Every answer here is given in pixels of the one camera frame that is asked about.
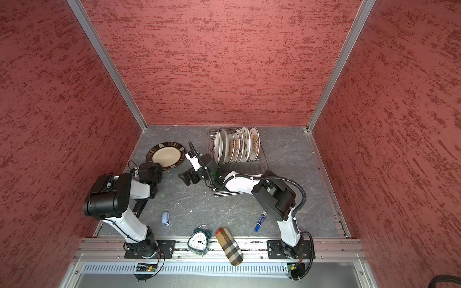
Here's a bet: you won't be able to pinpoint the dark striped rim plate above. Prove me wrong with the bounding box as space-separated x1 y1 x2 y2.
145 142 186 170

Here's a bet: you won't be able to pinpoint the plain white plate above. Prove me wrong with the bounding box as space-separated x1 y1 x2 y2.
220 129 229 164

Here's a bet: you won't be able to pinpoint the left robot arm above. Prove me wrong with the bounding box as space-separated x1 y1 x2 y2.
83 162 163 259

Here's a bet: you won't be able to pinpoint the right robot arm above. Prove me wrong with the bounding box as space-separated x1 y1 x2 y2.
178 141 315 260

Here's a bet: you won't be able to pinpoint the white plate red text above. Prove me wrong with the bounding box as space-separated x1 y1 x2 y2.
214 130 222 164

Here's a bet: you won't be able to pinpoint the small sunburst plate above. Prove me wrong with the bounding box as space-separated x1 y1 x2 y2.
226 133 235 163

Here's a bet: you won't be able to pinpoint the small light blue object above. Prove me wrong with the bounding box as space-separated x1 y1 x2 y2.
162 211 170 227

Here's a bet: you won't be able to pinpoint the white plate red dots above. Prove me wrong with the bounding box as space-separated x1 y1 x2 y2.
236 128 244 163

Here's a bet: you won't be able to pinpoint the teal alarm clock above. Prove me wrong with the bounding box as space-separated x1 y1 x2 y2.
187 224 211 256

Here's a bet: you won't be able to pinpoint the watermelon pattern plate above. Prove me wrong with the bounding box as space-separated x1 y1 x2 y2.
241 127 251 163

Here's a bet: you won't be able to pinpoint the brown patterned plate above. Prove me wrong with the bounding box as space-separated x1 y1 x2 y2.
249 127 261 162

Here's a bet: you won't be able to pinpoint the blue marker pen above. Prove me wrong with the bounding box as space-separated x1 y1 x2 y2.
254 211 267 233

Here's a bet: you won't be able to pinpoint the plaid cylindrical case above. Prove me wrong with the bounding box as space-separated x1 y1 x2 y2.
216 228 243 266

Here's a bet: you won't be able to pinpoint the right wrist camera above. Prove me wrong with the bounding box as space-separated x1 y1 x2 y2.
186 151 202 172

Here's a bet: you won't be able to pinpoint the wire dish rack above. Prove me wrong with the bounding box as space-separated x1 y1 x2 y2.
208 127 270 197

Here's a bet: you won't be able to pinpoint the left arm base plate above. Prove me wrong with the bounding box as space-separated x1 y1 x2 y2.
124 240 176 260

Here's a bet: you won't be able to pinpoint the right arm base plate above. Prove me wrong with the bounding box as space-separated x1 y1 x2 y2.
267 239 316 260

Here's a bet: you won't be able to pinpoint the aluminium front rail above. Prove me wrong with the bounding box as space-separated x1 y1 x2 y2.
73 237 368 262

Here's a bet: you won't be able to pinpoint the black corrugated cable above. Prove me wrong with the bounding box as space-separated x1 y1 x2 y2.
427 274 461 288

